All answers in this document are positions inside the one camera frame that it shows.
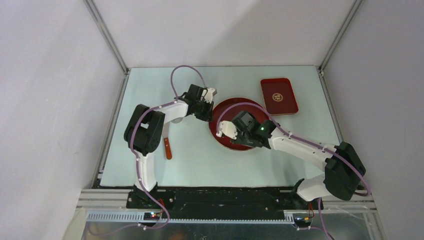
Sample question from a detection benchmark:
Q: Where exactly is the rectangular red tray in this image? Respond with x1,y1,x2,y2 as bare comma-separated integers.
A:
260,78,299,116

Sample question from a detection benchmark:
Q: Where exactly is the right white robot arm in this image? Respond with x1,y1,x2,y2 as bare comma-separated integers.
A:
216,111,366,209

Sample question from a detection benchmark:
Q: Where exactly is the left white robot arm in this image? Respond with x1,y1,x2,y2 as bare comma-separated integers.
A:
123,84,217,208

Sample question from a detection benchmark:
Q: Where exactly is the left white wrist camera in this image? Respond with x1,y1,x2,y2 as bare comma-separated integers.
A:
201,87,217,104

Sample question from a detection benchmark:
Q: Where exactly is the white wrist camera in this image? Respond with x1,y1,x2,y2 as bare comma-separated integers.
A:
215,120,238,140
201,87,217,104

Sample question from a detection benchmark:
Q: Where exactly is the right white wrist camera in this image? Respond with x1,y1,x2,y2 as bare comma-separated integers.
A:
215,120,238,140

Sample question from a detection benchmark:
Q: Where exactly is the metal scraper red handle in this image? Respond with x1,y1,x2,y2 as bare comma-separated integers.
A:
161,122,173,160

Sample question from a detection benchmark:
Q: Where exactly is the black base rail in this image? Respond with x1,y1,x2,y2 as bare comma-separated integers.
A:
126,186,323,221

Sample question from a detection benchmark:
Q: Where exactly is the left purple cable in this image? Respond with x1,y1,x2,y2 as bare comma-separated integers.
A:
128,64,208,231

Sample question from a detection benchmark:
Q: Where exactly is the purple cable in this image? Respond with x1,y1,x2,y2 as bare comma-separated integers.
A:
128,64,208,231
215,101,372,239

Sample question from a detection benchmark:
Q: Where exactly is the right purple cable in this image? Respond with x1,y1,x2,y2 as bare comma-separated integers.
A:
215,101,372,239

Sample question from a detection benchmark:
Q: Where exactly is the aluminium frame front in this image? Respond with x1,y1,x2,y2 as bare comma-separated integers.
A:
76,189,377,224

